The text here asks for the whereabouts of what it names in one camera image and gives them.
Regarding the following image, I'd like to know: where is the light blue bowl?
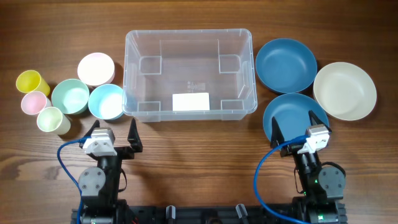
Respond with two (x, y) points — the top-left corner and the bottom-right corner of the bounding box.
(88, 84), (123, 120)

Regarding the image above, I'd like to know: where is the blue cable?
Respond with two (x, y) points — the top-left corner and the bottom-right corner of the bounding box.
(57, 136), (93, 224)
(252, 135), (310, 224)

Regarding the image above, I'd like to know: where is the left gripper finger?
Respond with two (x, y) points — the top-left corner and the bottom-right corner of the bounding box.
(84, 120), (100, 137)
(127, 119), (143, 152)

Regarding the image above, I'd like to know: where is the pink bowl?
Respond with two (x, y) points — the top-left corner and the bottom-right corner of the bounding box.
(77, 52), (115, 87)

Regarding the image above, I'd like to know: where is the pale green cup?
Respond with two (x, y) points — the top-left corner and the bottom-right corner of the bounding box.
(37, 106), (71, 135)

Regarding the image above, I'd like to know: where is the dark blue plate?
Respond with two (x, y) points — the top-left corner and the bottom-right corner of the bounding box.
(263, 93), (330, 141)
(255, 38), (318, 94)

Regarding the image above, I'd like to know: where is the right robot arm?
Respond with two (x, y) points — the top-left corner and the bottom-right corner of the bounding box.
(280, 110), (348, 223)

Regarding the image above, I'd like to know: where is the yellow cup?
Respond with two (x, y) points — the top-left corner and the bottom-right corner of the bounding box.
(16, 70), (50, 96)

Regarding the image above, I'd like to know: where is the mint green bowl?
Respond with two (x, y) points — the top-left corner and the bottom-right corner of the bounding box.
(51, 79), (90, 114)

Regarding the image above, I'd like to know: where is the clear plastic storage container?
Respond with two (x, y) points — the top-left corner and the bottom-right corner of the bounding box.
(122, 29), (258, 123)

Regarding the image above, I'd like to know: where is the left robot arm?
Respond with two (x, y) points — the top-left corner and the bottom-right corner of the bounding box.
(73, 119), (143, 224)

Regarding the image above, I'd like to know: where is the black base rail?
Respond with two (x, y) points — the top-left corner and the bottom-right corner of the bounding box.
(70, 203), (347, 224)

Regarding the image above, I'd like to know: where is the pink cup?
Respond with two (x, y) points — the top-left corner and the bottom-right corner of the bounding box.
(21, 91), (52, 115)

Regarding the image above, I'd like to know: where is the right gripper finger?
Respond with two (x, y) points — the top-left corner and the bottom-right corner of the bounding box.
(308, 110), (331, 132)
(271, 116), (284, 148)

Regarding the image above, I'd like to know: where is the left blue cable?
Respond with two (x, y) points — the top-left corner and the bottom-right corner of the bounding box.
(57, 136), (93, 224)

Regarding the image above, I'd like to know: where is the right blue cable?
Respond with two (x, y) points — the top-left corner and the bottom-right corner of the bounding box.
(252, 135), (310, 224)

